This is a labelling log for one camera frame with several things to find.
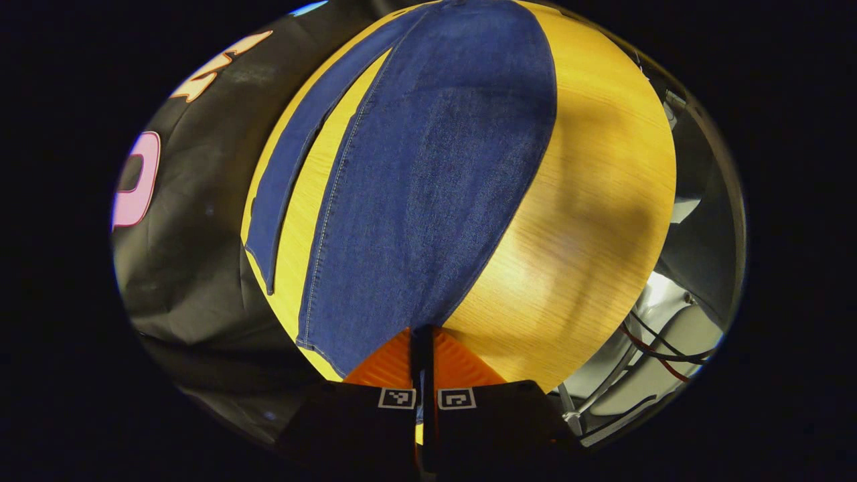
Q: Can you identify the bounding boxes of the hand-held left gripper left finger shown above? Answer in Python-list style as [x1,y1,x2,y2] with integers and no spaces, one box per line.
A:
[276,327,424,482]

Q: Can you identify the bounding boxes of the red cable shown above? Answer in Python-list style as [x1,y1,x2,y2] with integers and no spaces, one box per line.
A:
[619,323,692,384]

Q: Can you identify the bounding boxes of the black cable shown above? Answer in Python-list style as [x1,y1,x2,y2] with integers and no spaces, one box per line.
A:
[628,310,718,364]

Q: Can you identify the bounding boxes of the black backdrop cloth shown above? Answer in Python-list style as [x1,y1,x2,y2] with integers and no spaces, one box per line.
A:
[110,0,409,444]

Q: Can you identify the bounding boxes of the blue jeans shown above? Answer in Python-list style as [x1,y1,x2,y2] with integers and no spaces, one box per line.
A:
[244,0,558,380]

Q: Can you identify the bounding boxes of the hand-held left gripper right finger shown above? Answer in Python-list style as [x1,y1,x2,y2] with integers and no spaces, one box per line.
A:
[423,327,576,482]

